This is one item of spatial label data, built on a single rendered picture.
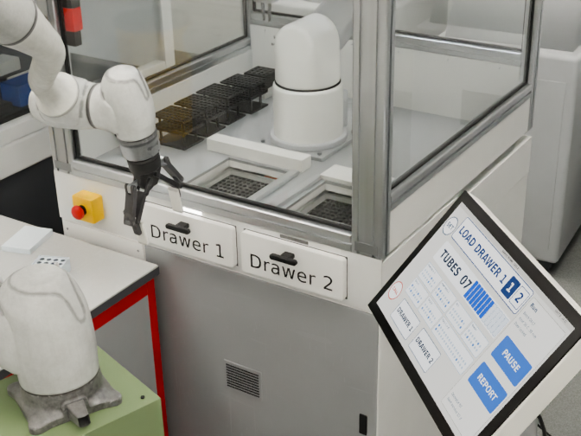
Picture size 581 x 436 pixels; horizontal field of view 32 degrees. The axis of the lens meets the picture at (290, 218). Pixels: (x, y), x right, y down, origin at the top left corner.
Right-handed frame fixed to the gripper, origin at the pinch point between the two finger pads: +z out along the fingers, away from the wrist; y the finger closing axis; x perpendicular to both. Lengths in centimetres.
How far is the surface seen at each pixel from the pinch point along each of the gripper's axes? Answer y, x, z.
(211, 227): 11.4, -5.2, 8.0
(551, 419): 79, -70, 116
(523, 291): -14, -96, -23
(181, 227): 8.6, 1.9, 7.7
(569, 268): 175, -42, 137
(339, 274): 10.8, -41.9, 10.6
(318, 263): 11.1, -36.3, 9.2
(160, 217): 11.1, 11.2, 9.2
